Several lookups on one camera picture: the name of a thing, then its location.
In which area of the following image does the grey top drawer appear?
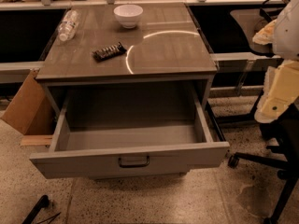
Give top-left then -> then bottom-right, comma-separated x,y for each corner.
30,82 -> 229,179

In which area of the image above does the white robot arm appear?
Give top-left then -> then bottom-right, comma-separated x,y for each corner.
252,0 -> 299,123

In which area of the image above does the grey drawer cabinet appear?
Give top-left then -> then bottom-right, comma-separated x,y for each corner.
35,3 -> 227,181

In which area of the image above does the black office chair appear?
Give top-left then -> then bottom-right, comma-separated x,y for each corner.
227,7 -> 299,224

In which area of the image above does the white bowl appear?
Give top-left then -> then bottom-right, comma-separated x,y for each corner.
113,4 -> 143,29

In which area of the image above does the dark snack bar wrapper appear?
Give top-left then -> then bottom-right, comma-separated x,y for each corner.
93,42 -> 127,62

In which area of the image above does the clear plastic water bottle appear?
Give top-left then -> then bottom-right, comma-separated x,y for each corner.
58,10 -> 79,42

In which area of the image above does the brown cardboard box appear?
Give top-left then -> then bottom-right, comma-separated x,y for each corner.
2,70 -> 55,147

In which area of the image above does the black tool on floor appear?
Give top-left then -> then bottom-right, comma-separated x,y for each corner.
22,195 -> 60,224

